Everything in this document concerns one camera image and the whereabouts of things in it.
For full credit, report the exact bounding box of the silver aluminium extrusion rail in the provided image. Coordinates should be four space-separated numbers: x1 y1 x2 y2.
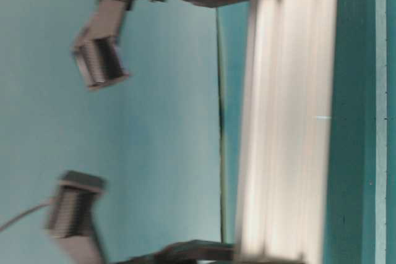
235 0 337 263

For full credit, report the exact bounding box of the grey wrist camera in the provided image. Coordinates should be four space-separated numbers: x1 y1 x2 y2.
45 171 108 263
72 0 131 90

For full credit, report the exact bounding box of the thin grey camera cable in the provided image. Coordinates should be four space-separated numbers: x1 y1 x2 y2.
0 199 52 231

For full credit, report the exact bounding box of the grey lower wrist camera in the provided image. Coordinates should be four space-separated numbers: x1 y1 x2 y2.
45 171 108 263

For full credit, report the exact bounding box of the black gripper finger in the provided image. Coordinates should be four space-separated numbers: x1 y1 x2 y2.
125 240 304 264

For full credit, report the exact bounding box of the grey upper wrist camera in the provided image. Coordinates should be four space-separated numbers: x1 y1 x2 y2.
72 0 131 90

